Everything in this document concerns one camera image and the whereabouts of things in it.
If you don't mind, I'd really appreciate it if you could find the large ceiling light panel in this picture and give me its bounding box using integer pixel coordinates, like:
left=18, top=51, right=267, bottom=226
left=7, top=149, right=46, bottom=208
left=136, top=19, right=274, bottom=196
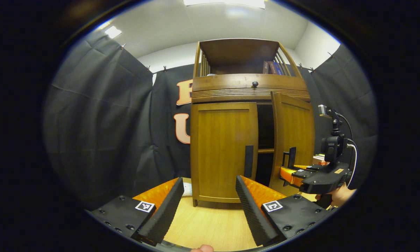
left=183, top=0, right=266, bottom=9

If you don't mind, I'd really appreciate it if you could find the wooden drawer with black knob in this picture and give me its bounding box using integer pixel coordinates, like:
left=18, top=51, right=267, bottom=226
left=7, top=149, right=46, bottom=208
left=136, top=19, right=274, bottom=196
left=192, top=74, right=310, bottom=98

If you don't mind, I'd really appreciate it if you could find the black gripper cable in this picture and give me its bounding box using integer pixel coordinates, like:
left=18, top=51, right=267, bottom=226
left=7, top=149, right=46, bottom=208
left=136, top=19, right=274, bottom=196
left=336, top=113, right=354, bottom=140

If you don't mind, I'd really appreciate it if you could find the wooden double-door shoe cabinet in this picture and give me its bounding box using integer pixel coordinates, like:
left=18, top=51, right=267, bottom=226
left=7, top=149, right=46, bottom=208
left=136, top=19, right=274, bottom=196
left=190, top=38, right=316, bottom=208

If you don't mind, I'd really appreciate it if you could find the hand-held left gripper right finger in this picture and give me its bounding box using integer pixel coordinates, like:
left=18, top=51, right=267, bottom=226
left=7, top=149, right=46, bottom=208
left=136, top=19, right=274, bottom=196
left=235, top=175, right=333, bottom=247

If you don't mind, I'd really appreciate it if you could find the small ceiling light panel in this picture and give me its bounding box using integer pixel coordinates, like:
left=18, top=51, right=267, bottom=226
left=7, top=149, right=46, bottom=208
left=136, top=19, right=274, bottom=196
left=104, top=26, right=123, bottom=39

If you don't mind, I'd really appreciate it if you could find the wooden cabinet door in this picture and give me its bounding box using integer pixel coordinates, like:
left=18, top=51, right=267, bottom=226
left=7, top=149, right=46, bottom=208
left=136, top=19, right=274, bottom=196
left=269, top=91, right=316, bottom=197
left=191, top=102, right=259, bottom=203

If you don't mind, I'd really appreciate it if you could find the black backdrop cloth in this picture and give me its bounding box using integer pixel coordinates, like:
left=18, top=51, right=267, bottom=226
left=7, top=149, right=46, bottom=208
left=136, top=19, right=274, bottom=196
left=44, top=30, right=378, bottom=210

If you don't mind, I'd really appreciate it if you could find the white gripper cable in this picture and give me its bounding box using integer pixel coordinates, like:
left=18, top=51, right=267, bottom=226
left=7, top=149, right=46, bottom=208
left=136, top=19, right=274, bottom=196
left=346, top=143, right=358, bottom=188

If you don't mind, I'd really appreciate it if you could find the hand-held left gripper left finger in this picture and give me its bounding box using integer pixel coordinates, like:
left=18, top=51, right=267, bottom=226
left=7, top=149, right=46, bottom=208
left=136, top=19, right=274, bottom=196
left=91, top=177, right=185, bottom=246

